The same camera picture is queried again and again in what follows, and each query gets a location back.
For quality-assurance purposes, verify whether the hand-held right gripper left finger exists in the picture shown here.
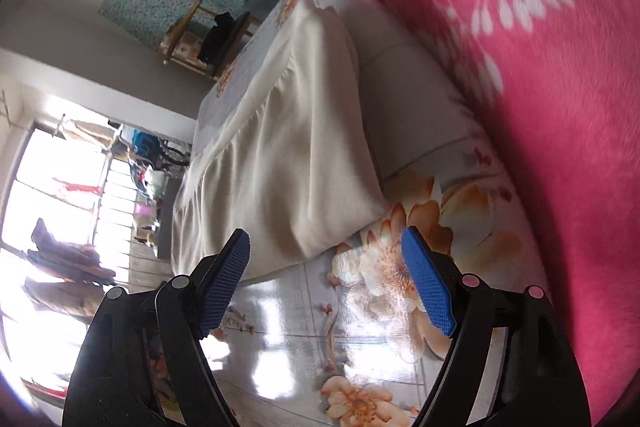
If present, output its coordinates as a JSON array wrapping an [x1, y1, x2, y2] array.
[[62, 228, 251, 427]]

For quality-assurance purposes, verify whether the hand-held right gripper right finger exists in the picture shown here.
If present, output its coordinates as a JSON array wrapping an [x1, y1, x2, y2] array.
[[401, 226, 593, 427]]

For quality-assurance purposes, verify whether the cream zip jacket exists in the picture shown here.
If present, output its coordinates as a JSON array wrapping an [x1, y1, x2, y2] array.
[[170, 0, 391, 283]]

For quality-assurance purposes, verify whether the wheelchair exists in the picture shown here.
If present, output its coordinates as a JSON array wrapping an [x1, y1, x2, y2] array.
[[150, 139, 193, 168]]

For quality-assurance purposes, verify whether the dark hanging garment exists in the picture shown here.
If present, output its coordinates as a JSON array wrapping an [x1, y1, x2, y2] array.
[[25, 217, 116, 280]]

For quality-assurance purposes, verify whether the pink hanging garment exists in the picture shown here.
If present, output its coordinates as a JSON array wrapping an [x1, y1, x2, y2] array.
[[50, 177, 103, 198]]

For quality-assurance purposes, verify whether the pink floral blanket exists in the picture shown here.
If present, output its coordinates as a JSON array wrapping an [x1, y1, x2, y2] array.
[[324, 0, 640, 427]]

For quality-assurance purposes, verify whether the black bag on chair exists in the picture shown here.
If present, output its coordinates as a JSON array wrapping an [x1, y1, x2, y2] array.
[[197, 13, 251, 64]]

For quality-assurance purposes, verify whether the wooden chair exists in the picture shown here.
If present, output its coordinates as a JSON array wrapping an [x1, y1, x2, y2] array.
[[159, 0, 261, 80]]

